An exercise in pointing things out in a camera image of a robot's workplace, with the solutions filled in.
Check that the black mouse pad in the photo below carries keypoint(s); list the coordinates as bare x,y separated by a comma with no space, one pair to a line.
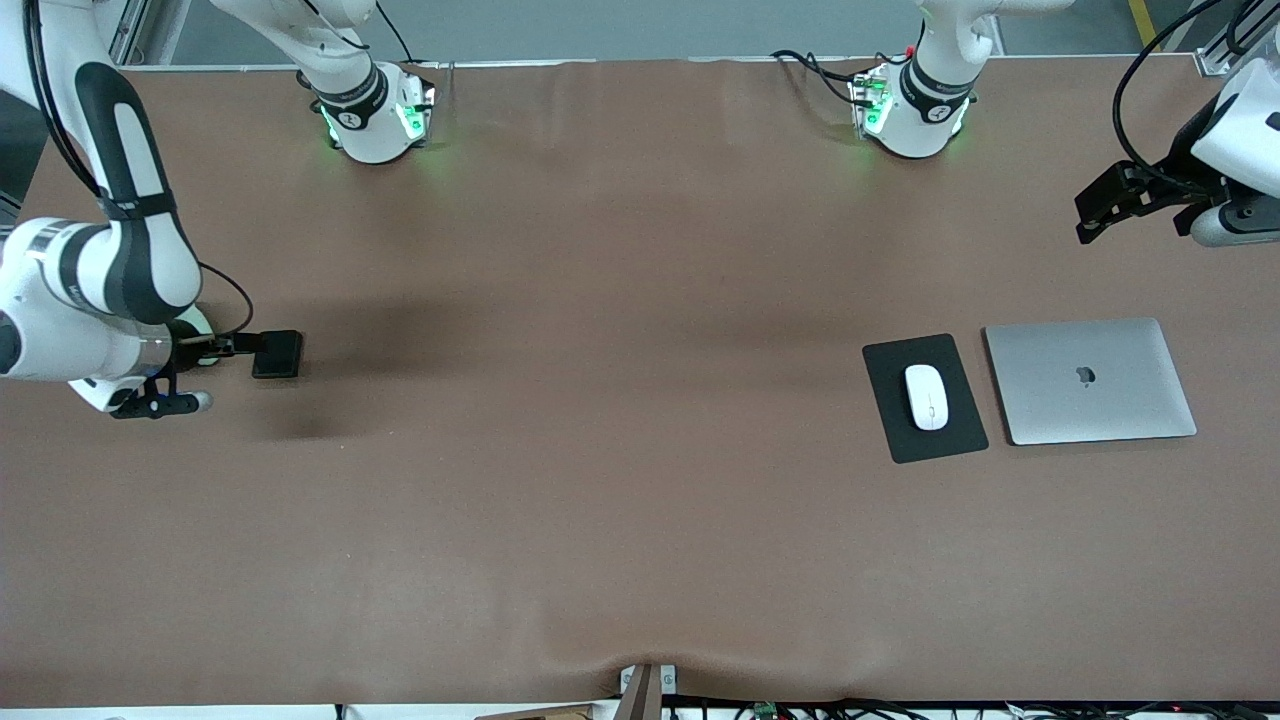
885,420

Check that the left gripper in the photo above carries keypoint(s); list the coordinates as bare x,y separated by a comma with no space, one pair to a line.
1176,160

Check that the white computer mouse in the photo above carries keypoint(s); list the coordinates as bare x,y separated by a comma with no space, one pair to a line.
926,398

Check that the green dinosaur plush toy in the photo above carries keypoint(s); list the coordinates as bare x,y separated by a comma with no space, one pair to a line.
207,322

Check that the metal table edge bracket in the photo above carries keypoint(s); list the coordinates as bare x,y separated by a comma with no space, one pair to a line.
640,695

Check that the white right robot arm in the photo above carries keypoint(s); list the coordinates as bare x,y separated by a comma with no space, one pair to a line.
70,345

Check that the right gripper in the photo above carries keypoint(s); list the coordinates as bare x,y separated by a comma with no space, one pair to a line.
186,335

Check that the left base box green light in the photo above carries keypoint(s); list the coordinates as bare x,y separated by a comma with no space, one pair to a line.
872,100

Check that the base box green light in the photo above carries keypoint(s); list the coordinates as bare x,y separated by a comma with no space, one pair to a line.
412,115
872,100

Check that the right base box green light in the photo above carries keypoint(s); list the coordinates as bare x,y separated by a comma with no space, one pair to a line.
412,115

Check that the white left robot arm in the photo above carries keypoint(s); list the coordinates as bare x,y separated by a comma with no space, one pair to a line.
930,120

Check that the black phone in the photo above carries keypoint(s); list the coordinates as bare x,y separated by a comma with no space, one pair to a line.
280,355

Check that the silver laptop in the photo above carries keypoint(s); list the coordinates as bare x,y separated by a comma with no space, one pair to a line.
1090,385

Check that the aluminium frame profile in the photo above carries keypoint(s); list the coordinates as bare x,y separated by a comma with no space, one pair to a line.
1213,62
128,30

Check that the brown table cloth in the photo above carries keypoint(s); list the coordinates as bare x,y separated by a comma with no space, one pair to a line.
500,500

